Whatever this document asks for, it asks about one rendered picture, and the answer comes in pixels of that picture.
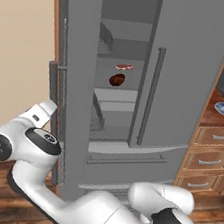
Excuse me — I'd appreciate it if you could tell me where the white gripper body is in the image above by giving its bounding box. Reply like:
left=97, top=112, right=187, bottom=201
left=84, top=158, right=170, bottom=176
left=32, top=98, right=60, bottom=120

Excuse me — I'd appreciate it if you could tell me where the grey fridge door, open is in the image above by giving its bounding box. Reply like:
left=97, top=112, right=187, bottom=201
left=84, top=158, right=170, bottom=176
left=28, top=0, right=112, bottom=204

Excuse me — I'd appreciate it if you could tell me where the dark brown steak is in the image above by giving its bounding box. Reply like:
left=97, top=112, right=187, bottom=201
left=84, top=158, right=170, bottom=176
left=108, top=71, right=126, bottom=88

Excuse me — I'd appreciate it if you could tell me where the red raw steak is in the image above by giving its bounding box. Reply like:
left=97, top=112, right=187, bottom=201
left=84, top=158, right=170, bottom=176
left=115, top=62, right=135, bottom=72

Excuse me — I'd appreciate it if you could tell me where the wooden fridge surround panel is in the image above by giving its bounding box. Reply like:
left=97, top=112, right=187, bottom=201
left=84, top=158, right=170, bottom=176
left=41, top=0, right=69, bottom=64

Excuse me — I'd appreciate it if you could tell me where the grey fridge body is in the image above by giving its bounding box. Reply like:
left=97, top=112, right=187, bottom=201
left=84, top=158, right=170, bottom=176
left=79, top=0, right=158, bottom=149

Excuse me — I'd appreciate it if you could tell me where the grey fridge door, closed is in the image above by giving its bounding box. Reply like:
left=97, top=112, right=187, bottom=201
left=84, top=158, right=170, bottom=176
left=126, top=0, right=224, bottom=162

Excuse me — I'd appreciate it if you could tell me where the grey freezer drawer front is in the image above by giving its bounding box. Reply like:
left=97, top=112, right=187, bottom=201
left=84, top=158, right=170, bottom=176
left=77, top=130, right=190, bottom=204

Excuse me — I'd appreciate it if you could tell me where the wooden drawer front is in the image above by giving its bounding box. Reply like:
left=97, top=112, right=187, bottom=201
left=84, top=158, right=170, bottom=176
left=183, top=144, right=224, bottom=176
left=174, top=168, right=224, bottom=196
left=193, top=121, right=224, bottom=150

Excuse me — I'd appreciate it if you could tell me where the grey handle of open door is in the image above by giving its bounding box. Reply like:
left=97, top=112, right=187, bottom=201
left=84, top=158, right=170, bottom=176
left=32, top=60, right=78, bottom=186

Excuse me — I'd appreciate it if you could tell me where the grey freezer drawer handle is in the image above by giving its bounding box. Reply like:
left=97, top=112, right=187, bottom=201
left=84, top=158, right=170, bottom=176
left=86, top=143, right=169, bottom=175

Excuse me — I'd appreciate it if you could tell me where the grey handle of closed door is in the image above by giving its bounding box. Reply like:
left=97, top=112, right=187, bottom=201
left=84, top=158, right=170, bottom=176
left=136, top=45, right=167, bottom=148

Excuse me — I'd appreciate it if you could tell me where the silver drawer handle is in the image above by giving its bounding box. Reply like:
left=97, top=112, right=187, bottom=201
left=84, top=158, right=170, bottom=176
left=186, top=178, right=210, bottom=191
left=196, top=156, right=223, bottom=169
left=211, top=132, right=224, bottom=142

